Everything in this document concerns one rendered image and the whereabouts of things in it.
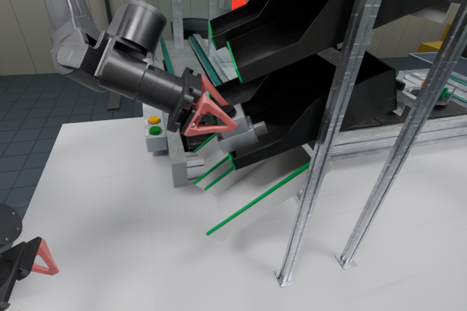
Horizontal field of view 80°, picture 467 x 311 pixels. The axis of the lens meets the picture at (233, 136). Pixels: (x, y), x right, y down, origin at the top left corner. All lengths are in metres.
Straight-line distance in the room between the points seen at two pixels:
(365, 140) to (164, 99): 0.88
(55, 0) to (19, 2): 3.63
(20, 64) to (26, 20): 0.57
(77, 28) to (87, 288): 0.55
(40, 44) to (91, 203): 3.49
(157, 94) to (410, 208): 0.86
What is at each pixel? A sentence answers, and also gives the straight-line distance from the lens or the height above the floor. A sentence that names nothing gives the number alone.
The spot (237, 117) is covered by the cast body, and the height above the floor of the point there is 1.28.
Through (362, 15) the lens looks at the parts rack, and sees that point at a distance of 0.38.
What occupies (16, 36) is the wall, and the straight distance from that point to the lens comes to 4.33.
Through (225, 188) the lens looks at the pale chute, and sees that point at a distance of 0.68.
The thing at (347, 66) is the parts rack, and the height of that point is 1.39.
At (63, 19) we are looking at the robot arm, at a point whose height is 1.40.
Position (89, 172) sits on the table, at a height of 0.86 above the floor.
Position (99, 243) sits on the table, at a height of 0.86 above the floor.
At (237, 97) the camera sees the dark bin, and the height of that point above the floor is 1.22.
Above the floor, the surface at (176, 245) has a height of 0.86.
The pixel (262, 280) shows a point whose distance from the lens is 0.74.
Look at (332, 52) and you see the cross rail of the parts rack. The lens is 0.42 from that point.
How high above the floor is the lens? 1.51
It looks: 35 degrees down
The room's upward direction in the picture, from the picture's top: 4 degrees clockwise
